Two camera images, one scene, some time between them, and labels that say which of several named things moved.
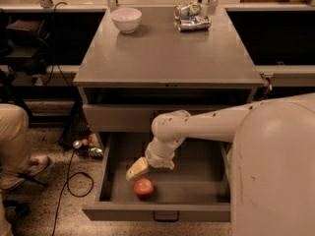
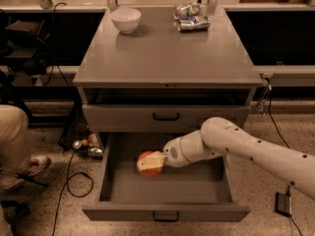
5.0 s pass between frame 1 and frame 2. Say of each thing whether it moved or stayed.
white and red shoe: stayed
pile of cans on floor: stayed
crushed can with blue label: stayed
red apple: moved
